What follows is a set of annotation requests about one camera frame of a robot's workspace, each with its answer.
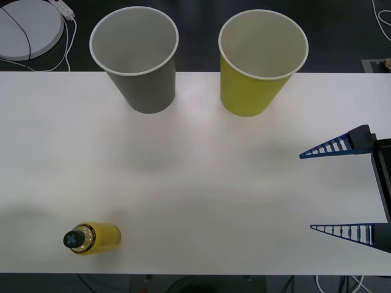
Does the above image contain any white looped cable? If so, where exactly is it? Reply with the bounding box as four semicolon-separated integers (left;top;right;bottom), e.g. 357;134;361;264
371;0;391;43

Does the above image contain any white power strip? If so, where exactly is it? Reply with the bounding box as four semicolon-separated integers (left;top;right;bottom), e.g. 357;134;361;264
50;0;76;18

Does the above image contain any thin black cable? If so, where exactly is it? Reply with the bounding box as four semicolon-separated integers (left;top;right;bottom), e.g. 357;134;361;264
0;5;32;59

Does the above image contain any white floor cable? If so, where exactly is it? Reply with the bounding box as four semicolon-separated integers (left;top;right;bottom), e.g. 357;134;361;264
315;274;371;293

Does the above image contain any white power strip cable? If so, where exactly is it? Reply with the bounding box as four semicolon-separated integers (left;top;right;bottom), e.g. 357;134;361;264
62;15;78;73

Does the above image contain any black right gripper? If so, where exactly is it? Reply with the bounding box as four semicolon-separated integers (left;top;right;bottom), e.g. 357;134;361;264
299;124;391;254

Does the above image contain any grey plastic waste bin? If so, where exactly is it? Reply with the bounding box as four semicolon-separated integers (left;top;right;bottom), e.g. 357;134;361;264
89;6;180;115

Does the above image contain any yellow bottle with black cap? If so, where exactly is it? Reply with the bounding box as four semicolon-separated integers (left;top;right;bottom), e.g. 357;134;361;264
62;222;122;256

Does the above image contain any grey floor socket box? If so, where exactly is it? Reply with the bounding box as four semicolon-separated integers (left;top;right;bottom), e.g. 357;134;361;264
362;58;391;73

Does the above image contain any yellow-green plastic waste bin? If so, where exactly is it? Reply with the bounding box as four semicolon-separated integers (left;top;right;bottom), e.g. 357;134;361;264
217;8;309;118

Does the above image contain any round grey floor disc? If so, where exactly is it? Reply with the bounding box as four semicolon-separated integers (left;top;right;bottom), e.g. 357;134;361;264
0;0;65;61

